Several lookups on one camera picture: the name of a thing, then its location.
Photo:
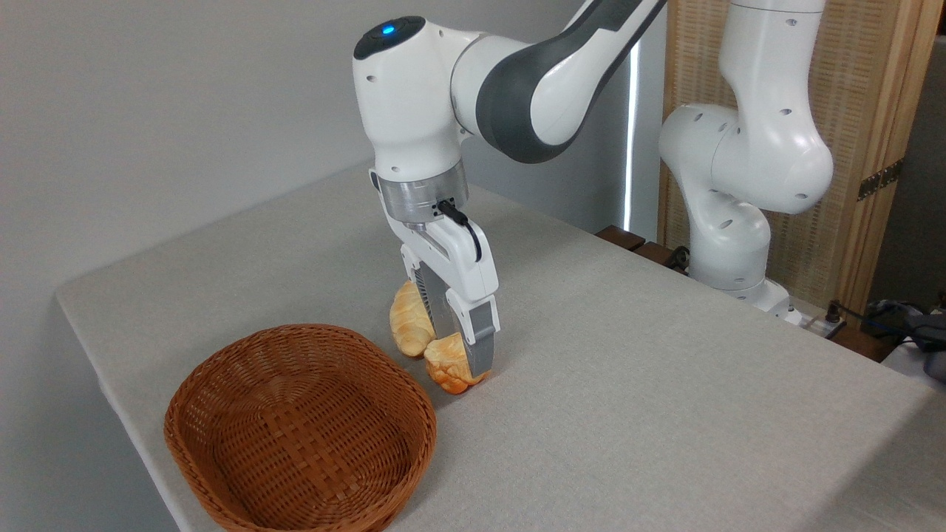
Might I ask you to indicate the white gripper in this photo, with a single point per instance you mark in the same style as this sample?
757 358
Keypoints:
462 262

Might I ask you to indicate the round golden bread roll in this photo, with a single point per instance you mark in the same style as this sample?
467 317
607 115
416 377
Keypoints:
447 366

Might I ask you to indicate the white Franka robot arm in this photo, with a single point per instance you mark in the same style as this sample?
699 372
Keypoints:
746 148

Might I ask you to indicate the long twisted bread loaf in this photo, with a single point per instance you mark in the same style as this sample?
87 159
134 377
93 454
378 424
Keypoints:
408 318

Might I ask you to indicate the brown woven wicker basket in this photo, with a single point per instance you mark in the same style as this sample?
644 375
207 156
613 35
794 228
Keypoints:
295 436

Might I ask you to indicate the grey tablecloth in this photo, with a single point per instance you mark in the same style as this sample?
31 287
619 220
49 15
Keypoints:
628 369

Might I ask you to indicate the metal screen hinge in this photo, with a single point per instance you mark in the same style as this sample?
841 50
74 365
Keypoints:
879 179

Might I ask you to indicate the dark grey bundled bag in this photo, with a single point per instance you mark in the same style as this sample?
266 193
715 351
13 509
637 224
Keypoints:
924 332

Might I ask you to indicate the wooden rattan folding screen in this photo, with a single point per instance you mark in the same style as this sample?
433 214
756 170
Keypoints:
865 89

